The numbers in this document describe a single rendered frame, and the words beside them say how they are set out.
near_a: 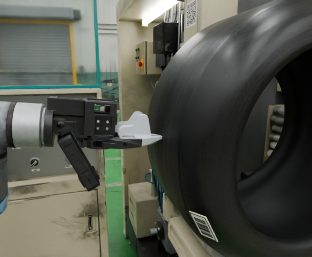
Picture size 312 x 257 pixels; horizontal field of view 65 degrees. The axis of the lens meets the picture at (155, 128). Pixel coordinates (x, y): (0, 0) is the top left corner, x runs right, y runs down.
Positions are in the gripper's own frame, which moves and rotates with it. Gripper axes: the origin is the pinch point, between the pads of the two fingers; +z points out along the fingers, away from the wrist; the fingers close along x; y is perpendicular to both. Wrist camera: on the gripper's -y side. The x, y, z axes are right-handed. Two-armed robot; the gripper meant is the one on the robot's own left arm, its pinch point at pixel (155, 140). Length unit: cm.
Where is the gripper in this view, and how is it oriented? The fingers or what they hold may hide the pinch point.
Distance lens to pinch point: 48.8
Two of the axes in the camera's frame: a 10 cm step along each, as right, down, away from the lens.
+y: 1.0, -9.8, -1.8
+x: -3.0, -2.1, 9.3
